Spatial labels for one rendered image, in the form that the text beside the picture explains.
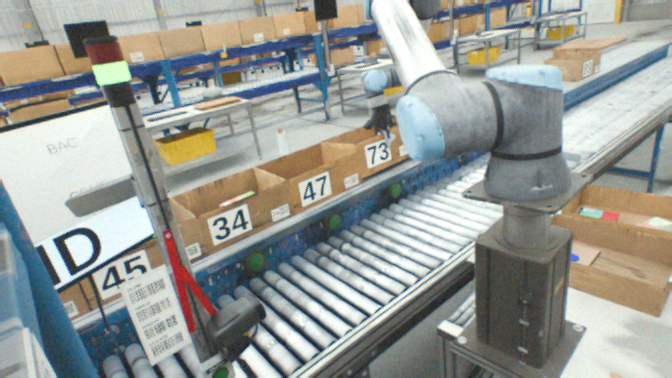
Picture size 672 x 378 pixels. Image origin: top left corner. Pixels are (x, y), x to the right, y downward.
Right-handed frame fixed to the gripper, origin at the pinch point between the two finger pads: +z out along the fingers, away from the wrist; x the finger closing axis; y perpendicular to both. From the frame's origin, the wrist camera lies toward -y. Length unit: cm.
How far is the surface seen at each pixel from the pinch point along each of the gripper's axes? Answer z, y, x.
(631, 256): 51, 7, -94
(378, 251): 34, -42, -24
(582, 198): 42, 37, -68
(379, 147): -1.0, -5.0, -0.5
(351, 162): 0.2, -24.5, -1.2
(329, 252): 30, -55, -9
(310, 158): -5.0, -27.4, 27.2
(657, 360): 57, -35, -112
